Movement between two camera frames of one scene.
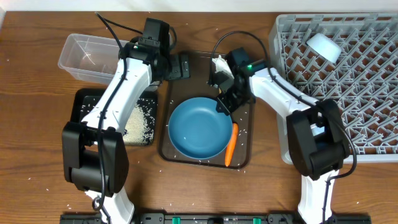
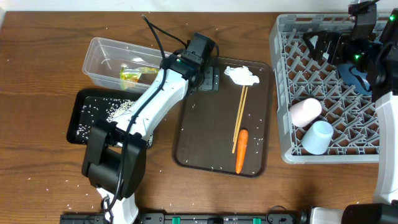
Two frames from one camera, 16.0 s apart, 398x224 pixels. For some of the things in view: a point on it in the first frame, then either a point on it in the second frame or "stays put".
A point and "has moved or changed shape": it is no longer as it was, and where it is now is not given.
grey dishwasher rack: (362, 80) stays put
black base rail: (216, 218) stays put
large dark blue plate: (198, 130) → (355, 78)
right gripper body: (233, 99) → (358, 53)
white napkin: (222, 65) has moved or changed shape
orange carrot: (231, 144) → (241, 147)
